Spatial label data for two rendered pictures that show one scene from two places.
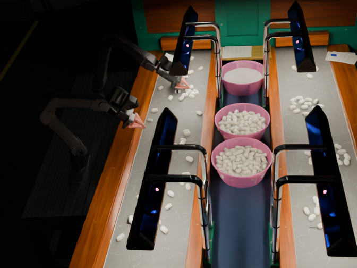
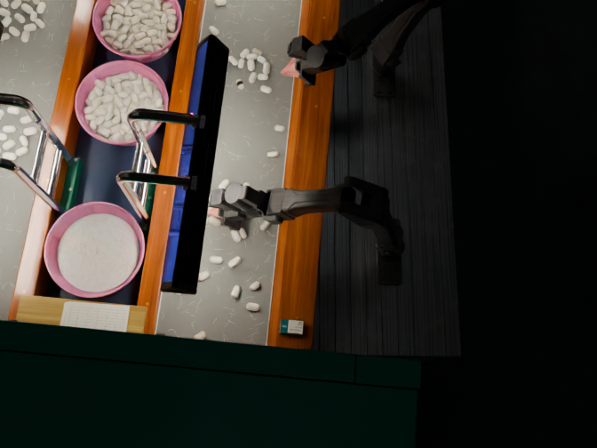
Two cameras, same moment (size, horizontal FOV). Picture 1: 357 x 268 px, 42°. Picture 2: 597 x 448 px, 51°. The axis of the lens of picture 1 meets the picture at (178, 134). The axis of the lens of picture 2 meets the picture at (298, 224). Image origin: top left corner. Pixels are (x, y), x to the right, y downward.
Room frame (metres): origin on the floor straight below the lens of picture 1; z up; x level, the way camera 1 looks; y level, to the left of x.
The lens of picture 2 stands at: (2.68, 0.01, 2.46)
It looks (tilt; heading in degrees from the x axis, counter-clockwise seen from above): 74 degrees down; 162
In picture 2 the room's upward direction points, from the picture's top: 13 degrees clockwise
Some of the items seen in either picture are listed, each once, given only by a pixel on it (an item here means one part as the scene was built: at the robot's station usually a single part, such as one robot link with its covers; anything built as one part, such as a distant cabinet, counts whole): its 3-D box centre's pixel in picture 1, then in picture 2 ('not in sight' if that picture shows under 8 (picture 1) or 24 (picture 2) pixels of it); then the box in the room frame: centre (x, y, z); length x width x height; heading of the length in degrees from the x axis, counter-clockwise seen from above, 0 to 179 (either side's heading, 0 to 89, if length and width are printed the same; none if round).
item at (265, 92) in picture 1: (282, 66); (16, 163); (2.03, -0.56, 0.90); 0.20 x 0.19 x 0.45; 169
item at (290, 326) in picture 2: not in sight; (291, 326); (2.50, 0.11, 0.77); 0.06 x 0.04 x 0.02; 79
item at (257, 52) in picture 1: (243, 52); (79, 329); (2.45, -0.44, 0.77); 0.33 x 0.15 x 0.01; 79
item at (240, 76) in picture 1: (243, 80); (99, 253); (2.24, -0.40, 0.71); 0.22 x 0.22 x 0.06
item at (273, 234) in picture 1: (298, 209); not in sight; (1.08, -0.38, 0.90); 0.20 x 0.19 x 0.45; 169
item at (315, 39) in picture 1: (301, 38); not in sight; (2.44, -0.78, 0.83); 0.30 x 0.06 x 0.07; 79
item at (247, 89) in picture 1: (243, 78); (99, 252); (2.24, -0.40, 0.72); 0.27 x 0.27 x 0.10
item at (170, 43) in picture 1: (186, 42); not in sight; (2.57, -0.12, 0.83); 0.30 x 0.06 x 0.07; 79
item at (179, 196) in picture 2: (185, 37); (195, 159); (2.12, -0.09, 1.08); 0.62 x 0.08 x 0.07; 169
